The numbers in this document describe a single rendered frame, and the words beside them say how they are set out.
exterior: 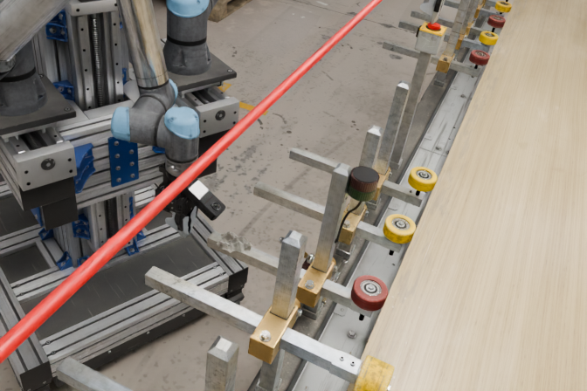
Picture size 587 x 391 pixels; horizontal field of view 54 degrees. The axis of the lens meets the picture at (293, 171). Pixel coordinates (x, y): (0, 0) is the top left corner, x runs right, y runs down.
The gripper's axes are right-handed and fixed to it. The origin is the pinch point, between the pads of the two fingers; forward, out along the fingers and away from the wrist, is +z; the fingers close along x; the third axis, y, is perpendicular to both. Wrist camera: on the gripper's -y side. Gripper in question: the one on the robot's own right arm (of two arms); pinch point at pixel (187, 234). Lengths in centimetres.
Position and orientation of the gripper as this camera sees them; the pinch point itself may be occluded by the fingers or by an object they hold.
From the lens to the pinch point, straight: 150.5
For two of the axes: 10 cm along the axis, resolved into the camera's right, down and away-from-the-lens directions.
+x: -4.1, 5.0, -7.6
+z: -1.3, 7.9, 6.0
